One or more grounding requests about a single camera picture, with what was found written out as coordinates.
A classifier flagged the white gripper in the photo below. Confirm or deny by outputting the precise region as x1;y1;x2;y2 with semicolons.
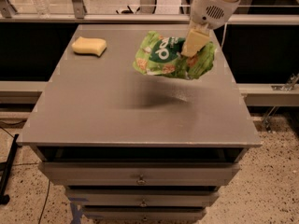
181;0;240;57

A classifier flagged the green rice chip bag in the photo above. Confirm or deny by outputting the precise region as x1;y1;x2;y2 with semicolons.
133;31;216;80

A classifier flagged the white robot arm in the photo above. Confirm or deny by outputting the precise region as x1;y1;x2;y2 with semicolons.
181;0;241;57

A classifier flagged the yellow sponge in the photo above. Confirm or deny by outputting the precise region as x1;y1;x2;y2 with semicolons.
71;36;107;57

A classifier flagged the grey drawer cabinet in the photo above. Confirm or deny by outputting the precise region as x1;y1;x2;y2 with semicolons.
18;24;260;223

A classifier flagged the black stand leg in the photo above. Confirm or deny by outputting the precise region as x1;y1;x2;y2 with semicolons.
0;134;18;204

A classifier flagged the white cable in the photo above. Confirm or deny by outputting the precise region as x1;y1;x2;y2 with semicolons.
220;21;228;49

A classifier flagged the metal bracket on rail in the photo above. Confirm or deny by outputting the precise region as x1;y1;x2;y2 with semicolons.
271;73;299;91

